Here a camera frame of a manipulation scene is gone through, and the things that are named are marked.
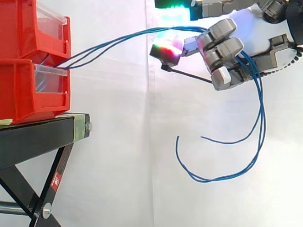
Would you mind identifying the blue cable bundle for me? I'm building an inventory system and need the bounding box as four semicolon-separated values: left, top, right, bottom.
35;26;266;184

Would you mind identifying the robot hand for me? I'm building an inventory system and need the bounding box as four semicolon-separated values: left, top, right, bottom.
149;0;303;92

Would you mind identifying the red bin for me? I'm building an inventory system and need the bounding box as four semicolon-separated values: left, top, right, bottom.
0;0;71;60
0;58;71;125

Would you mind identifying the black stand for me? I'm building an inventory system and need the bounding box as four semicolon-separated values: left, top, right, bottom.
0;113;92;227

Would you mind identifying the thin black cable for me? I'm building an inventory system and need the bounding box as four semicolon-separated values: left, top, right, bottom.
160;64;213;84

